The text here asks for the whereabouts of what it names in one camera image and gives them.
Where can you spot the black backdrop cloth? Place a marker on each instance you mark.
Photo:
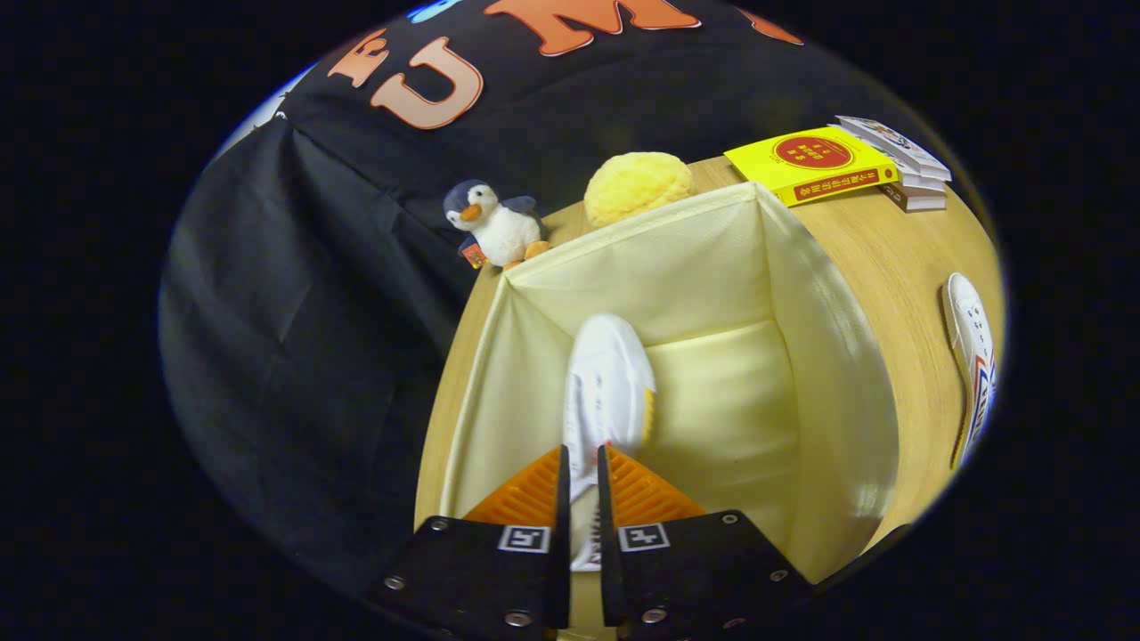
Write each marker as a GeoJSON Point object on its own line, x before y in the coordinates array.
{"type": "Point", "coordinates": [312, 312]}

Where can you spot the cream fabric storage box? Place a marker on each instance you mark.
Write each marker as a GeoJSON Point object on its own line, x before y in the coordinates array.
{"type": "Point", "coordinates": [712, 267]}

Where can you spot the white canvas shoe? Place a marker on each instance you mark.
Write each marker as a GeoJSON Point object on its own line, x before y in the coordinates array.
{"type": "Point", "coordinates": [606, 383]}
{"type": "Point", "coordinates": [971, 347]}

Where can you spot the white floral cover book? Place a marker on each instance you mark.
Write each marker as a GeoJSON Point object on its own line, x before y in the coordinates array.
{"type": "Point", "coordinates": [891, 142]}

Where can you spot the yellow round plush bun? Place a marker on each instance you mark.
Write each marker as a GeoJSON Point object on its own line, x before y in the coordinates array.
{"type": "Point", "coordinates": [637, 182]}

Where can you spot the yellow book with red circle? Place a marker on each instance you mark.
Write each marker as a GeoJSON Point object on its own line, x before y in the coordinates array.
{"type": "Point", "coordinates": [802, 160]}

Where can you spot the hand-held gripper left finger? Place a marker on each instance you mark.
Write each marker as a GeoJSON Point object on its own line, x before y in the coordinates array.
{"type": "Point", "coordinates": [565, 534]}

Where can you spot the brown cover book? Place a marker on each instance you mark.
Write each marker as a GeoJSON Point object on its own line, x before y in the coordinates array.
{"type": "Point", "coordinates": [917, 200]}

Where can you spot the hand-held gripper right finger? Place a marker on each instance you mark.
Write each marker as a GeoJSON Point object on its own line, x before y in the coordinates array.
{"type": "Point", "coordinates": [606, 552]}

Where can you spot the white book with plant print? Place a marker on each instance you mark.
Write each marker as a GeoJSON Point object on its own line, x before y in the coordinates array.
{"type": "Point", "coordinates": [922, 182]}

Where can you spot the penguin plush toy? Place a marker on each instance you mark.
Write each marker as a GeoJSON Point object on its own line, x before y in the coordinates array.
{"type": "Point", "coordinates": [503, 231]}

